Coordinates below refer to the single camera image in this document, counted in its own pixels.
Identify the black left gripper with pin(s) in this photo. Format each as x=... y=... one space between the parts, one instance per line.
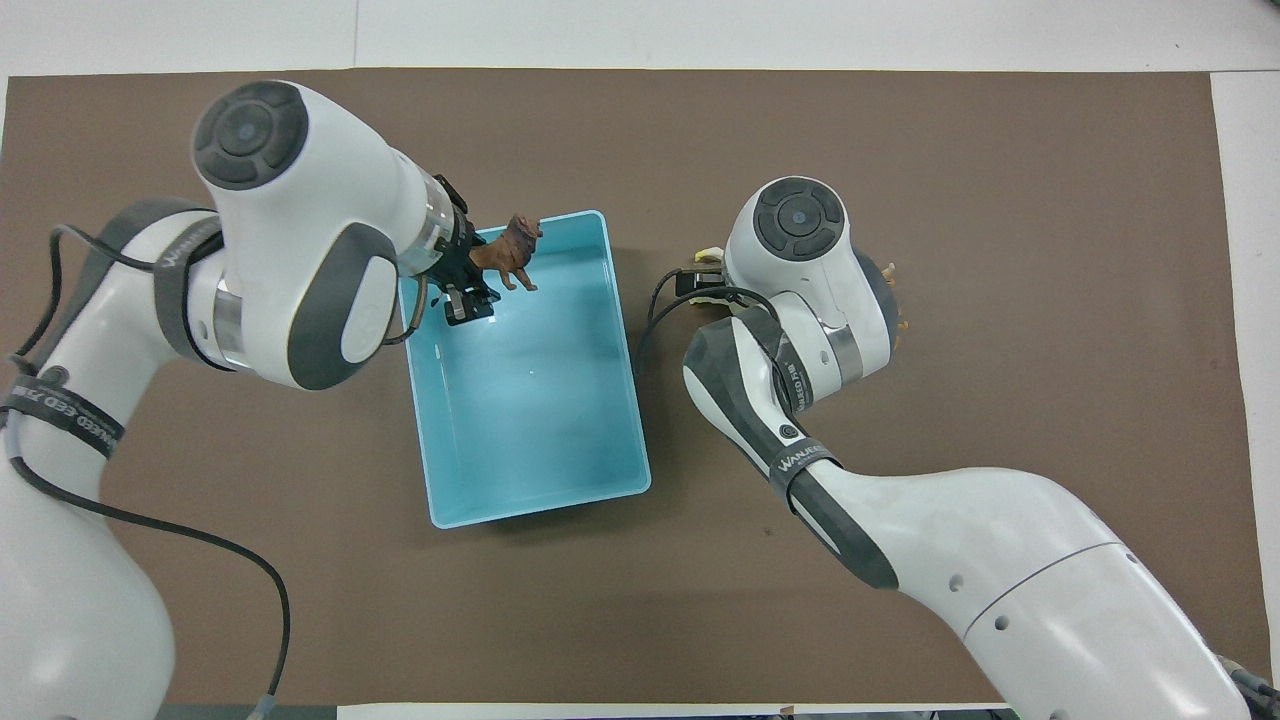
x=455 y=250

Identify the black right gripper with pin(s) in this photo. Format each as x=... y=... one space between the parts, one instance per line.
x=700 y=281

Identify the cream horse toy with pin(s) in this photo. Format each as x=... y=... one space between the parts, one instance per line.
x=708 y=254

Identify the brown lion toy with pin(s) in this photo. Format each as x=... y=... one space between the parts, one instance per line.
x=510 y=252

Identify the orange tiger toy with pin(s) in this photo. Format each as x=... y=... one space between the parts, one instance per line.
x=889 y=272

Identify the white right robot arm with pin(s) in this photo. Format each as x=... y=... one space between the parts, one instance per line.
x=1000 y=560

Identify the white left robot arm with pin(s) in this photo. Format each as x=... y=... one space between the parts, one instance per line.
x=290 y=250

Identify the light blue plastic storage box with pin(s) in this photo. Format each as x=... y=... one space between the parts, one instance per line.
x=530 y=420

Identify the brown table mat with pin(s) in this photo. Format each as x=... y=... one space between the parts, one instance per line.
x=900 y=120

